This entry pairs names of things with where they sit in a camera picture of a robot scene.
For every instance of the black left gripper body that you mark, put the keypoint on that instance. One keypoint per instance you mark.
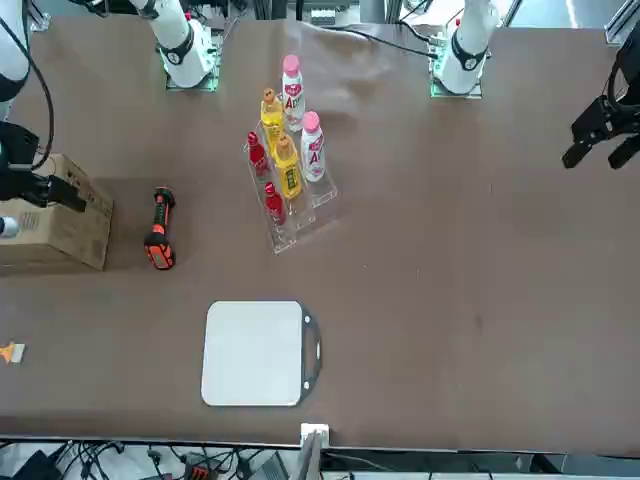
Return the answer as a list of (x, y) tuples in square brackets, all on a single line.
[(631, 75)]

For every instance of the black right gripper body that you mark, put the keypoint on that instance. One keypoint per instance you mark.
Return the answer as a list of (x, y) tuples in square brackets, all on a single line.
[(17, 160)]

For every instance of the orange black barcode scanner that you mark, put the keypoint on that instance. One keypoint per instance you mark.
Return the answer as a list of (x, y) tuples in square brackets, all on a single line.
[(160, 250)]

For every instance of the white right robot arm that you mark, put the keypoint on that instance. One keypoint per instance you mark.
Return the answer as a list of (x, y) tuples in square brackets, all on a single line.
[(180, 45)]

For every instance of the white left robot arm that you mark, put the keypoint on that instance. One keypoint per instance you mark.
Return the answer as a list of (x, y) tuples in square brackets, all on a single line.
[(467, 50)]

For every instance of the brown cardboard box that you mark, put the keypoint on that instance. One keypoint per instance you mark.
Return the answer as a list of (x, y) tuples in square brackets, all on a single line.
[(75, 235)]

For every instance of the small orange white tape piece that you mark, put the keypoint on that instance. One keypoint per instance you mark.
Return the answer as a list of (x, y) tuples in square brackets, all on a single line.
[(12, 352)]

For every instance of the small red bottle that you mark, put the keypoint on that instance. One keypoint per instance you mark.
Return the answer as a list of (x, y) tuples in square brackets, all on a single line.
[(274, 205), (257, 155)]

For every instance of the yellow drink bottle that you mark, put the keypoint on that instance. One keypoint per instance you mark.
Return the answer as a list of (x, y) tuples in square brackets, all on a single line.
[(271, 117), (289, 175)]

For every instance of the white digital scale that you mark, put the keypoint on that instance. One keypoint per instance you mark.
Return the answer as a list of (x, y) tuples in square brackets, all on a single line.
[(250, 350)]

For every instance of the white bottle pink cap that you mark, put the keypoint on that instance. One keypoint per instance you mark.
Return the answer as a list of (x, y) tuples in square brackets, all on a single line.
[(293, 100), (314, 155)]

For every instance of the clear acrylic stepped shelf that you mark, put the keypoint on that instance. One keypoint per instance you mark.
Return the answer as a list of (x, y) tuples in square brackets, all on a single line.
[(320, 205)]

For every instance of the aluminium frame rail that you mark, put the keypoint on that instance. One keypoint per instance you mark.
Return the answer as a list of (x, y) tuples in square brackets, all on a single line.
[(622, 22)]

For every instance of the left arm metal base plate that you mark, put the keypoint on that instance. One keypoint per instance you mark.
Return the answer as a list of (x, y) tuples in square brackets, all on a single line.
[(475, 94)]

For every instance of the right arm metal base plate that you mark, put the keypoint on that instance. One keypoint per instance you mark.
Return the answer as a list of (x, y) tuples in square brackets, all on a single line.
[(210, 86)]

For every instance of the aluminium profile post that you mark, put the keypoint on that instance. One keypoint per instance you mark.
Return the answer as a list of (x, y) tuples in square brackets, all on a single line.
[(315, 435)]

